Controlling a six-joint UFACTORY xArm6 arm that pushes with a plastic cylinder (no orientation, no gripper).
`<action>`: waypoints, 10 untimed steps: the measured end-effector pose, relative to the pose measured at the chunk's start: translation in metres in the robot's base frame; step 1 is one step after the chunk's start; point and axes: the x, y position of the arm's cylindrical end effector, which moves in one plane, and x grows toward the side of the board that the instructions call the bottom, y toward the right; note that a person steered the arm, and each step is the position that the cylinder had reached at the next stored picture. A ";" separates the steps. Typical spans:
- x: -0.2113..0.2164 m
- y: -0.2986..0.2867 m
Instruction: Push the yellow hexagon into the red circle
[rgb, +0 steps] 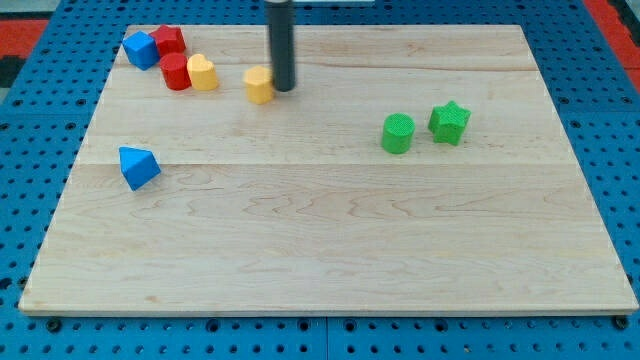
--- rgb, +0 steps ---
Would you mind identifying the yellow hexagon block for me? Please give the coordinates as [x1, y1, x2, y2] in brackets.
[243, 66, 274, 105]

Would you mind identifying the green cylinder block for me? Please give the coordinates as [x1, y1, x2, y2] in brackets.
[381, 113, 415, 154]

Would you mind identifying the light wooden board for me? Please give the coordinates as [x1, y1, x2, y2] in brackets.
[19, 25, 638, 317]

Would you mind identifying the green star block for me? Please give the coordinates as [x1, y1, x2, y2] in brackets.
[428, 101, 472, 146]

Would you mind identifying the yellow heart block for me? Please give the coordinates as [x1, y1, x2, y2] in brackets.
[187, 54, 219, 91]

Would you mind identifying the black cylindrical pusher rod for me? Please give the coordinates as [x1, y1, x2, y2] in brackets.
[265, 0, 296, 92]

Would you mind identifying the blue triangle block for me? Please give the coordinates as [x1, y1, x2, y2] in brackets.
[119, 146, 161, 191]

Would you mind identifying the red cylinder block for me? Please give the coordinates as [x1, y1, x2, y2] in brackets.
[160, 52, 191, 91]

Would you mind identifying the red star block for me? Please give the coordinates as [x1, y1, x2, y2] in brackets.
[149, 25, 186, 57]

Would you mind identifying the blue cube block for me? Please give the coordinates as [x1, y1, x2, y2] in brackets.
[122, 31, 160, 70]

